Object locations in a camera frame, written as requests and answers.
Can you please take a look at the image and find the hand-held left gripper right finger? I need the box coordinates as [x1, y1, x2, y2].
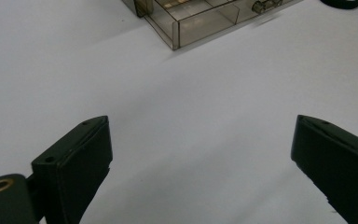
[290, 114, 358, 224]

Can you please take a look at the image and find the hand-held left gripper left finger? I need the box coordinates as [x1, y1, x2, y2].
[31, 115, 114, 224]

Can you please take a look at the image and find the black ring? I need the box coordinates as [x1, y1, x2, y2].
[319, 0, 358, 10]

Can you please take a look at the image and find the clear brown drawer box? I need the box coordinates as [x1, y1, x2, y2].
[120, 0, 156, 19]

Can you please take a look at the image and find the clear brown drawer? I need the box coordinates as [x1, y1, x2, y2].
[143, 0, 304, 51]

